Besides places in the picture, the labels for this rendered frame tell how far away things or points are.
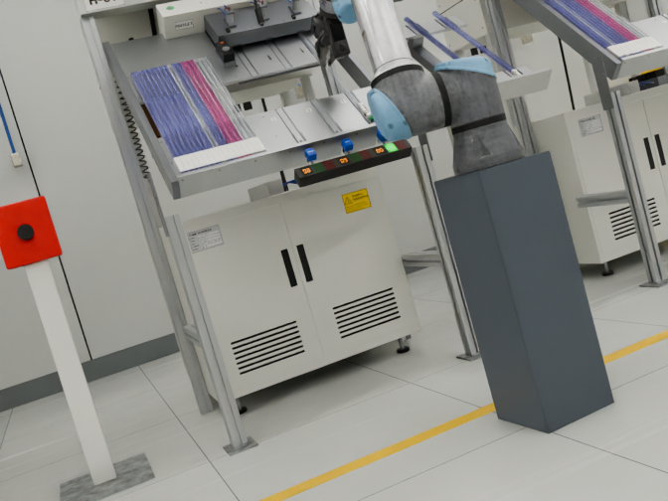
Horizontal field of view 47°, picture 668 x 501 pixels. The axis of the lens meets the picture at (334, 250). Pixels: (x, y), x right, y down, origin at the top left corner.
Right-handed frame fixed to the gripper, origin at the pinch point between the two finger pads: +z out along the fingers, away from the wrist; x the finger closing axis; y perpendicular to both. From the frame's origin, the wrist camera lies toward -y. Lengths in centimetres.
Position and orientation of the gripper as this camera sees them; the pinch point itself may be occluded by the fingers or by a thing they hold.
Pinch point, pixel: (327, 65)
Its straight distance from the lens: 244.2
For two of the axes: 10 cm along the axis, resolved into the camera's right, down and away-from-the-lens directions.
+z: -1.1, 5.6, 8.2
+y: -4.2, -7.7, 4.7
